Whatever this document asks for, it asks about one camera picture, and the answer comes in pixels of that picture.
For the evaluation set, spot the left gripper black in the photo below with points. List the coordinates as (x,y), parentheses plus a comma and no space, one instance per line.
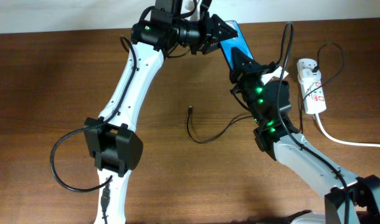
(210,28)

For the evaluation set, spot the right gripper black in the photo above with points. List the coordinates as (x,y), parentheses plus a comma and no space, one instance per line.
(250,70)

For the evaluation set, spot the blue screen Galaxy smartphone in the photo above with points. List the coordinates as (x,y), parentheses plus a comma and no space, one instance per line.
(239,42)

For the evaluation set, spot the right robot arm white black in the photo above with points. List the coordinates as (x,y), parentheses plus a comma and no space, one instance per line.
(348,197)

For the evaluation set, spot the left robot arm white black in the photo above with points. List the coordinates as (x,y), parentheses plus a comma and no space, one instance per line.
(111,138)

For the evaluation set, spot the white charger adapter plug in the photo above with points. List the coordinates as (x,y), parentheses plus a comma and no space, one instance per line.
(306,75)

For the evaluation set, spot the white power strip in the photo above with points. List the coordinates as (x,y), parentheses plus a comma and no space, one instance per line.
(315,100)

